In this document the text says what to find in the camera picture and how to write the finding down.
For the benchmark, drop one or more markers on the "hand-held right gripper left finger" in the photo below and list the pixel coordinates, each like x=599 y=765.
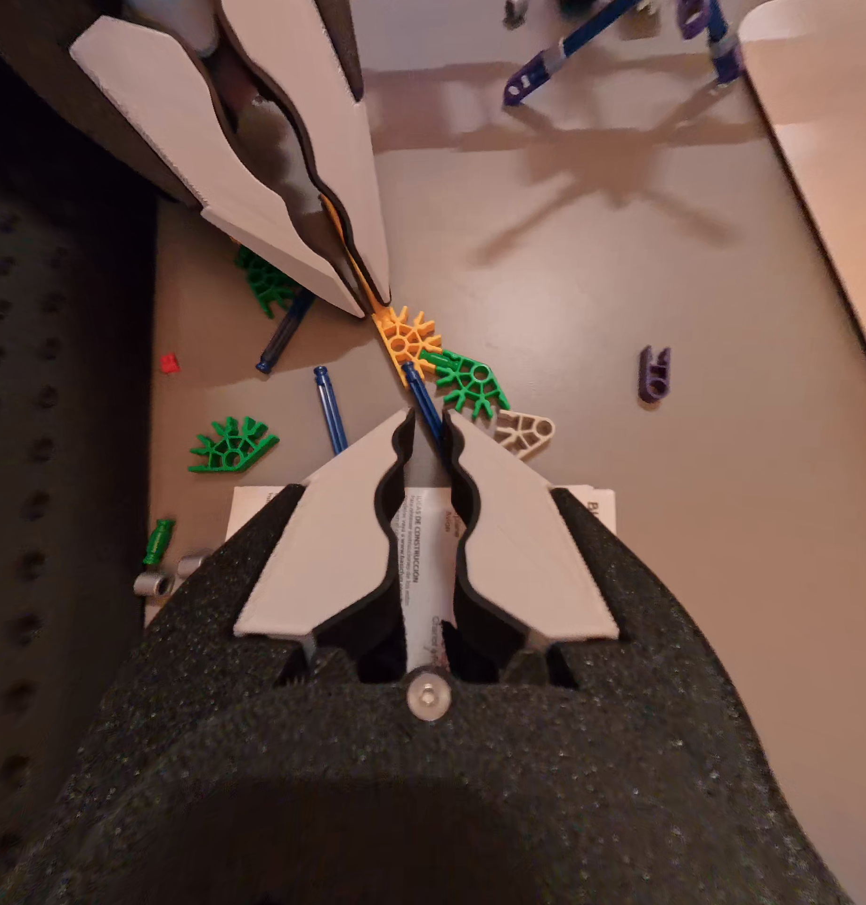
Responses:
x=320 y=551

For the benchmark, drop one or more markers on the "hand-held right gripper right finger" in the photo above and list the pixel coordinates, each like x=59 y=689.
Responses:
x=539 y=551

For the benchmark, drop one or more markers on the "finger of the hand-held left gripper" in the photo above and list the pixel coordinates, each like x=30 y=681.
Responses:
x=171 y=120
x=327 y=106

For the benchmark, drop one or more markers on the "white instruction booklet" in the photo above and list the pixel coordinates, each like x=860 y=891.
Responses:
x=426 y=565

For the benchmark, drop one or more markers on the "pale grey small connector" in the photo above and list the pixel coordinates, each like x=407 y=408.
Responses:
x=504 y=424

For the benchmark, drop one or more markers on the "orange rod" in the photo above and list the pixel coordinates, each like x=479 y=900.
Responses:
x=371 y=302

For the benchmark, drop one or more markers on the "orange fan connector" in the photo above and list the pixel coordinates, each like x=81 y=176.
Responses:
x=387 y=326

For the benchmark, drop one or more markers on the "silver spacer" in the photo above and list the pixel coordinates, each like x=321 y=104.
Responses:
x=516 y=13
x=154 y=585
x=193 y=563

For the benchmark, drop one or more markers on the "short green rod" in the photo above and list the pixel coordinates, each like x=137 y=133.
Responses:
x=159 y=541

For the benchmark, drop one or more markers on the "purple clip connector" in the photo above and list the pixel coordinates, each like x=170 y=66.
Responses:
x=652 y=382

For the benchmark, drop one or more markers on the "small red piece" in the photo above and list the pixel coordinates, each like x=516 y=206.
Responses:
x=169 y=363

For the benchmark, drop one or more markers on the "colourful construction toy model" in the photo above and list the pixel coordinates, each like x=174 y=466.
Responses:
x=581 y=39

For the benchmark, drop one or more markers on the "white metal stand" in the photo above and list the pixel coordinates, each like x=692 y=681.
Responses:
x=829 y=177

